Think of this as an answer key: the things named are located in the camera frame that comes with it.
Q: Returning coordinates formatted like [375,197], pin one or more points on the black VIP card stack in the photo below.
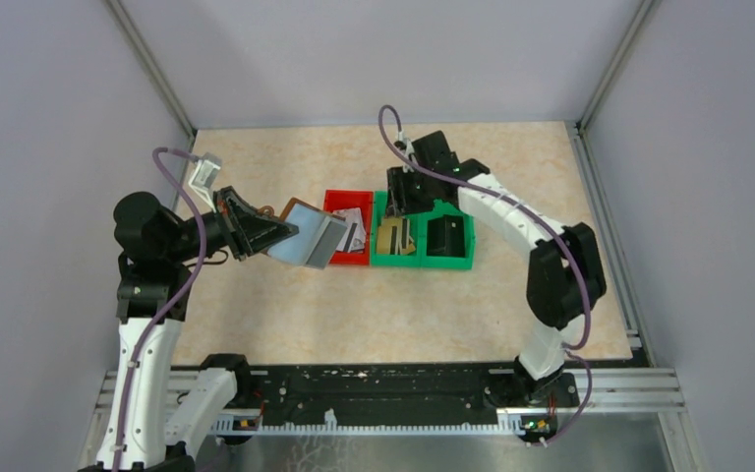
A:
[446,237]

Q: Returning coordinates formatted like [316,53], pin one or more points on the brown leather card holder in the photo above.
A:
[318,235]

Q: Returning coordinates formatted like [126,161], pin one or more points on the aluminium frame rail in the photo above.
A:
[629,391]

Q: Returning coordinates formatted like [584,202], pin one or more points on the red plastic bin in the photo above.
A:
[335,199]

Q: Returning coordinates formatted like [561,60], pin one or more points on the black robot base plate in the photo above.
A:
[398,395]

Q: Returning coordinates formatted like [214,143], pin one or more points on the silver VIP card pile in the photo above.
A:
[355,237]

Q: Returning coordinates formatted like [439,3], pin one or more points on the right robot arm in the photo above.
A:
[565,278]

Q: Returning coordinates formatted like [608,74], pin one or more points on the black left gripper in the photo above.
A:
[236,216]

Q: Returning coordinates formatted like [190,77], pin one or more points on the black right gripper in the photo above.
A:
[399,203]

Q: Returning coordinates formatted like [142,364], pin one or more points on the gold credit card stack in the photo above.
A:
[395,237]

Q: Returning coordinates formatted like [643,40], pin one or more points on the green bin with black cards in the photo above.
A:
[442,208]

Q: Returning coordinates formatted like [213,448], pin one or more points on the green bin with gold cards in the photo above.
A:
[411,260]

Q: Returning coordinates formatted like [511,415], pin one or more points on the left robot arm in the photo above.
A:
[162,255]

